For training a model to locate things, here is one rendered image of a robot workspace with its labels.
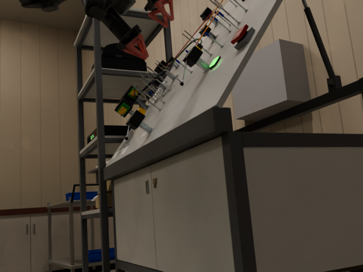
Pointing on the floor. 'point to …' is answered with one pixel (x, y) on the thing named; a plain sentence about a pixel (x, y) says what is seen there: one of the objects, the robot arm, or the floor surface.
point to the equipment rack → (149, 29)
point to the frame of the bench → (232, 154)
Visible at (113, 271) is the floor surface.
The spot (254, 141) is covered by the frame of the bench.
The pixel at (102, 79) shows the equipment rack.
